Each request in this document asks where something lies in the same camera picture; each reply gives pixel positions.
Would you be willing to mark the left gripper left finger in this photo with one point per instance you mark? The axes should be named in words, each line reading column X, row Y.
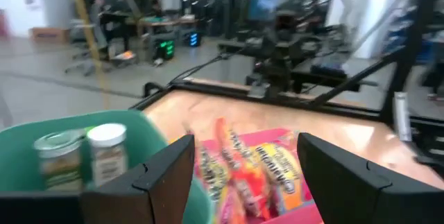
column 104, row 205

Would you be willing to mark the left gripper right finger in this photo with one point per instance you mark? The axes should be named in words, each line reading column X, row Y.
column 367, row 196

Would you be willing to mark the white lid spice jar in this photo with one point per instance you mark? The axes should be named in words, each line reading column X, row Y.
column 107, row 154

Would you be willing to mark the green lid spice jar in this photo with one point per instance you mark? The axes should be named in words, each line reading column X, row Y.
column 60, row 161

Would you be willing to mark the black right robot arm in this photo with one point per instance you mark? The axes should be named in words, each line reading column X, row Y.
column 288, row 47

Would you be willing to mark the beef flavor ramen packet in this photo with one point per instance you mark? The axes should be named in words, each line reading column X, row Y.
column 282, row 172

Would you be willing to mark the pink translucent plastic bin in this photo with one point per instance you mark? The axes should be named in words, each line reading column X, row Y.
column 263, row 135

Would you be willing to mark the chicken flavor ramen packet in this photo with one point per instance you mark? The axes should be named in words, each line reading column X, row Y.
column 246, row 179

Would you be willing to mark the black computer keyboard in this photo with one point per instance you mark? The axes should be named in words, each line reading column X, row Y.
column 329, row 69

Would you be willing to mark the grey office chair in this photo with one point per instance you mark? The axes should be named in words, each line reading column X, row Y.
column 88, row 50

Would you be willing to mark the black computer green lights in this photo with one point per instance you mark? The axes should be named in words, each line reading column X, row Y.
column 166, row 49

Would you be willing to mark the brown cardboard box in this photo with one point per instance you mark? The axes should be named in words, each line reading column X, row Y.
column 48, row 35

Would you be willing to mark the black computer blue lights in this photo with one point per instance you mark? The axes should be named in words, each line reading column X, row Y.
column 194, row 39

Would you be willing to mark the wooden desk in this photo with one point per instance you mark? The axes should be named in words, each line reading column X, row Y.
column 166, row 21

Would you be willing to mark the black aluminium table frame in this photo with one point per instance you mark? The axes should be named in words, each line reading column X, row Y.
column 347, row 107

